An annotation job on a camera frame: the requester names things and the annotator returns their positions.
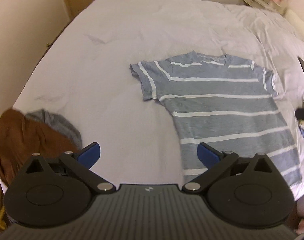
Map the grey crumpled garment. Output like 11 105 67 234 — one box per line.
25 109 83 150

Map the grey white striped t-shirt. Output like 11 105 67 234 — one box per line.
130 51 302 185

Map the white bed duvet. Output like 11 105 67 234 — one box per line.
14 0 304 198

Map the brown crumpled garment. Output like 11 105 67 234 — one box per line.
0 108 79 186

